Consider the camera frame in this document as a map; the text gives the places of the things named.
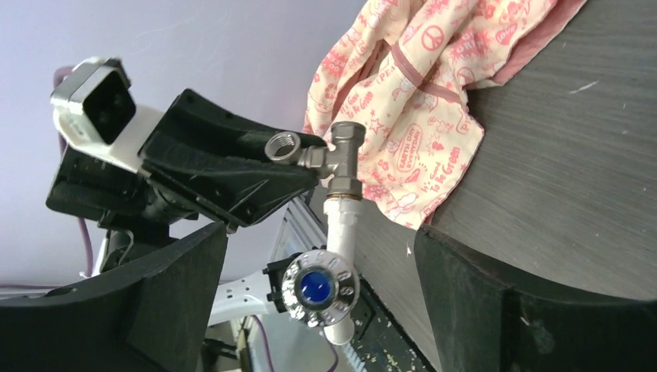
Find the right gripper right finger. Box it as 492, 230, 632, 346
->
414, 225, 656, 371

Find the white plastic water faucet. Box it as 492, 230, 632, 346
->
281, 197, 362, 346

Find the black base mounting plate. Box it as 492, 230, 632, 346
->
346, 278, 435, 372

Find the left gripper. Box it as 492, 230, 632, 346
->
46, 88, 319, 242

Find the pink printed cloth bag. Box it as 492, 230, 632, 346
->
303, 0, 583, 229

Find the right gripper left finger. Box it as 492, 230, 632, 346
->
1, 222, 228, 371

